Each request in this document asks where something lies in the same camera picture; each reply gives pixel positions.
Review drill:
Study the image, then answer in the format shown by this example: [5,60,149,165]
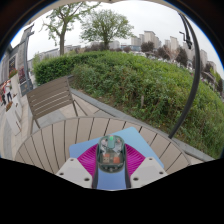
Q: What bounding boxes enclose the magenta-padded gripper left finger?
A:
[55,143,100,190]

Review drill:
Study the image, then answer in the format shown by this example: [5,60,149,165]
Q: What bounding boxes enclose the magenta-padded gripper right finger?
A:
[124,143,169,189]

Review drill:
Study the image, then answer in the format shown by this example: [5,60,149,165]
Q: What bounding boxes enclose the transparent computer mouse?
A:
[96,134,127,174]

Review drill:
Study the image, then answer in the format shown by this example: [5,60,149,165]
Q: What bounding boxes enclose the blue mouse pad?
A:
[68,126,165,191]

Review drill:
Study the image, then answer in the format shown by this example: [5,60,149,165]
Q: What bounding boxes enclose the slatted wooden chair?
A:
[25,74,88,134]

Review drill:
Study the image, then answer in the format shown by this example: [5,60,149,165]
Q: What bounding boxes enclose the green hedge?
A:
[32,50,224,159]

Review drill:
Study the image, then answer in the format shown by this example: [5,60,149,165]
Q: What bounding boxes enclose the white flower planter box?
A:
[4,101,23,136]

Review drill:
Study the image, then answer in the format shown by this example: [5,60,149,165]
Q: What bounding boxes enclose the curved dark umbrella pole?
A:
[168,12,202,140]

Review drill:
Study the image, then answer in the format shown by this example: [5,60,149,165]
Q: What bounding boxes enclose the person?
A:
[4,81,14,104]
[0,85,7,106]

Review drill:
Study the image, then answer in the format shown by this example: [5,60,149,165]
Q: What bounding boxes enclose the tall grey sign pillar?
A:
[16,23,36,98]

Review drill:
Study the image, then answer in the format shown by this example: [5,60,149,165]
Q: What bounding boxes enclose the distant high-rise buildings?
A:
[129,30,218,73]

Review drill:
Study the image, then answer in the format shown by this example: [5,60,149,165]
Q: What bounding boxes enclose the tall bare-trunk tree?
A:
[43,1,101,56]

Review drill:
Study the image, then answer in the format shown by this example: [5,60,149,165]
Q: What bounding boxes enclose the round leafy tree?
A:
[79,9,134,51]

